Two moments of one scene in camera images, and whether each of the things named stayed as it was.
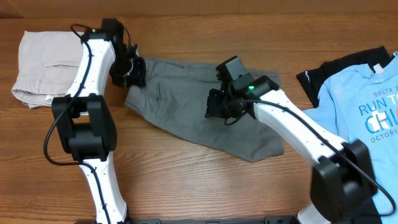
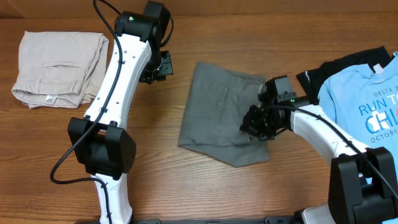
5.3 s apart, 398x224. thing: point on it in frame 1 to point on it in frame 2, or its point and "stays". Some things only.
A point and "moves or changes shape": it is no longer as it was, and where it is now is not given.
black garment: (367, 212) stays
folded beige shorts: (48, 63) stays
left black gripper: (137, 79) to (166, 69)
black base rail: (260, 220) stays
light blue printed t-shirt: (360, 102) stays
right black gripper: (214, 109) to (251, 126)
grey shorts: (175, 93) moves or changes shape
